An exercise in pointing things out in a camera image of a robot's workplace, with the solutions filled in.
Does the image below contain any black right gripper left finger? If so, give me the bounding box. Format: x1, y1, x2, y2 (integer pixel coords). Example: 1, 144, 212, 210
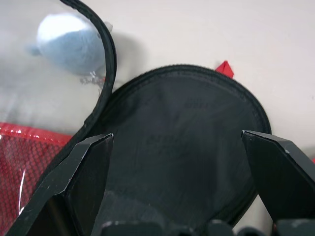
7, 133, 115, 236

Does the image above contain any blue white plush keychain toy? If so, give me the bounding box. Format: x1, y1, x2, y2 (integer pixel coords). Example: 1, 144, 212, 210
26, 12, 114, 76

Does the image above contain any silver keychain chain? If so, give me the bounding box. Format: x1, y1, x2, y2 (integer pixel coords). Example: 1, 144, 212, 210
79, 71, 106, 86

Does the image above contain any red black paddle case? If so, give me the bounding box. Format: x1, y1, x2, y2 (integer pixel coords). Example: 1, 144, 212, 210
0, 0, 315, 231

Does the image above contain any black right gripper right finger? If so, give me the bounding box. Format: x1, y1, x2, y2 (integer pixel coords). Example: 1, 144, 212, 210
241, 130, 315, 223

